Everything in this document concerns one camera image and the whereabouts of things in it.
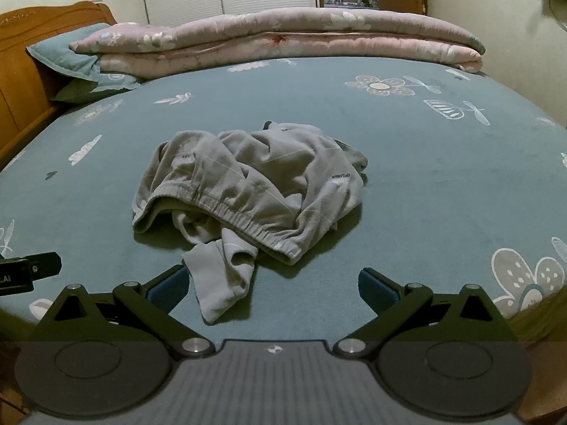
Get grey striped pants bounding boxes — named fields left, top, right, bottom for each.
left=131, top=120, right=369, bottom=325

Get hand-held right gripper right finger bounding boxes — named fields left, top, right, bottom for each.
left=333, top=267, right=510, bottom=359

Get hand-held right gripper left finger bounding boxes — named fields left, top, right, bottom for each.
left=38, top=265, right=214, bottom=359

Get pink floral quilt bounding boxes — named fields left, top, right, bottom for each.
left=69, top=10, right=487, bottom=81

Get wooden headboard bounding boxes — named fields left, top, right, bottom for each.
left=0, top=1, right=118, bottom=164

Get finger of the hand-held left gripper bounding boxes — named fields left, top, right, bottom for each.
left=0, top=251, right=62, bottom=281

